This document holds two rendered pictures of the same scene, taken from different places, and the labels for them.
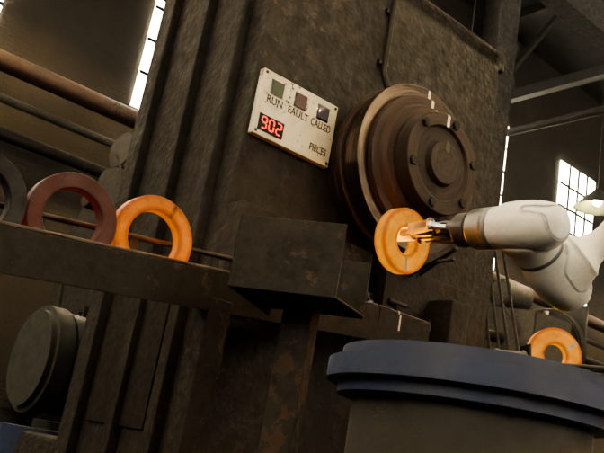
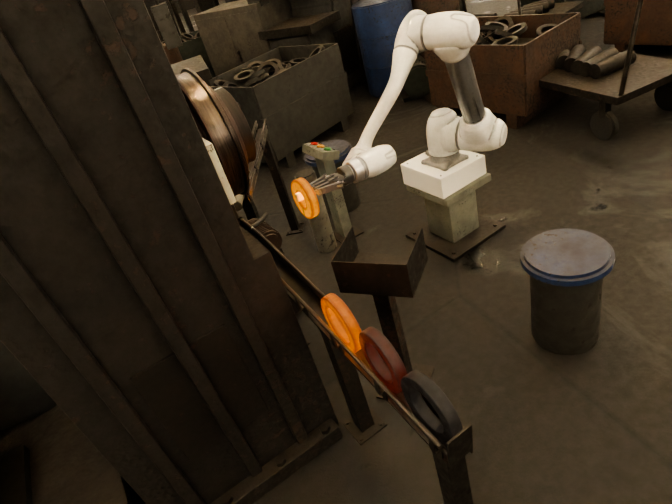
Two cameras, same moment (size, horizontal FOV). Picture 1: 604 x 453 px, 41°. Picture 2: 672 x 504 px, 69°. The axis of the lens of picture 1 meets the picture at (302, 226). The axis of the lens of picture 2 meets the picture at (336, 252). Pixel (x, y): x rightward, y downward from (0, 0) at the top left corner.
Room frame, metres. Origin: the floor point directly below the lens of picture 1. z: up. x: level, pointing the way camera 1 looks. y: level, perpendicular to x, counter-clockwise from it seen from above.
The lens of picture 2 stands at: (1.32, 1.33, 1.64)
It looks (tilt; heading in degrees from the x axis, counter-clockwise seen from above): 33 degrees down; 285
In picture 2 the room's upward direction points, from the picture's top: 17 degrees counter-clockwise
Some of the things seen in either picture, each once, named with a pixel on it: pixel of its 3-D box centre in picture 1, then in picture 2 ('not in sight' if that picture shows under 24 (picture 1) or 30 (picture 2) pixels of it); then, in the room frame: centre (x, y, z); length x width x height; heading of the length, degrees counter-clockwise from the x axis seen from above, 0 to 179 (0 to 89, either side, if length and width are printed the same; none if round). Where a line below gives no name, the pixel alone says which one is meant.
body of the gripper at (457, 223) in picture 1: (457, 230); (339, 177); (1.67, -0.33, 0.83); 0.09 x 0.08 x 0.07; 38
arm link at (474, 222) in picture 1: (484, 228); (355, 170); (1.61, -0.38, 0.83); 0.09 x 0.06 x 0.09; 128
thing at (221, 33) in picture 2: not in sight; (253, 53); (3.15, -4.63, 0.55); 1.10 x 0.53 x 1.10; 148
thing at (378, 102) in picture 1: (410, 170); (207, 137); (2.07, -0.27, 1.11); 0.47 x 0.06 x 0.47; 128
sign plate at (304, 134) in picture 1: (295, 119); (206, 163); (1.95, 0.07, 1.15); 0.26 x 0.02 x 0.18; 128
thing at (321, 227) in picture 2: not in sight; (316, 212); (2.02, -1.13, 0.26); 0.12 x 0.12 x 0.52
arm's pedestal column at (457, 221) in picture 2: not in sight; (451, 209); (1.25, -1.08, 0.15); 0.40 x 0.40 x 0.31; 39
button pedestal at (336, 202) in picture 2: not in sight; (333, 191); (1.91, -1.26, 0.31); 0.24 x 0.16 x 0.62; 128
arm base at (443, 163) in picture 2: not in sight; (441, 155); (1.26, -1.09, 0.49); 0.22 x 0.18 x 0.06; 131
